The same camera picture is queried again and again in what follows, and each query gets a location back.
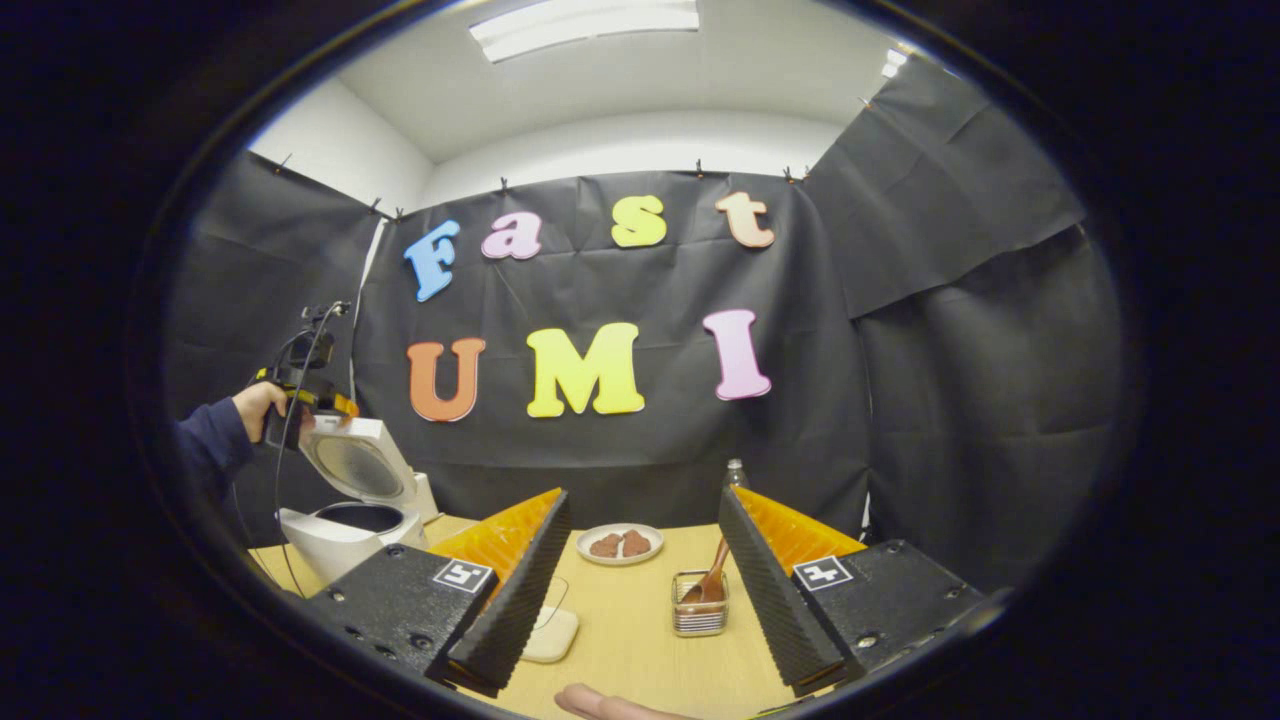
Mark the white rice cooker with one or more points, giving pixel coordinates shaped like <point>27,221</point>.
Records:
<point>340,540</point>

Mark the long ceiling light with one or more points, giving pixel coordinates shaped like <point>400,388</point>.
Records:
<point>585,28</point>

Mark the brown meat piece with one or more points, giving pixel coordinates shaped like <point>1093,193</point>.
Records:
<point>637,543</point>
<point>605,546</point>

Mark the white round plate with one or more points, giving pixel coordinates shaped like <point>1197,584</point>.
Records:
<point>620,561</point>

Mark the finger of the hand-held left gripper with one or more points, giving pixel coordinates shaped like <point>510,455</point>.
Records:
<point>344,406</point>

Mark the black backdrop cloth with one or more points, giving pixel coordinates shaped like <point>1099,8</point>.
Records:
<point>620,450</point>

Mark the brown wooden spoon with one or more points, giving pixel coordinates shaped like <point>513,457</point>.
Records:
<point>712,575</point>

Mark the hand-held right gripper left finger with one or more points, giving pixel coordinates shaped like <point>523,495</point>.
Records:
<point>515,600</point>

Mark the clear glass container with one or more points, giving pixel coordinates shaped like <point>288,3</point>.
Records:
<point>555,598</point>

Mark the white rice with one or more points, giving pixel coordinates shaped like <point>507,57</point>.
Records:
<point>552,635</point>

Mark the small ceiling light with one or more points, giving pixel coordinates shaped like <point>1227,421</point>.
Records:
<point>894,62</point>

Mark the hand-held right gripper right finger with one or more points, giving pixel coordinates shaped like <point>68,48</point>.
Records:
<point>775,595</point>

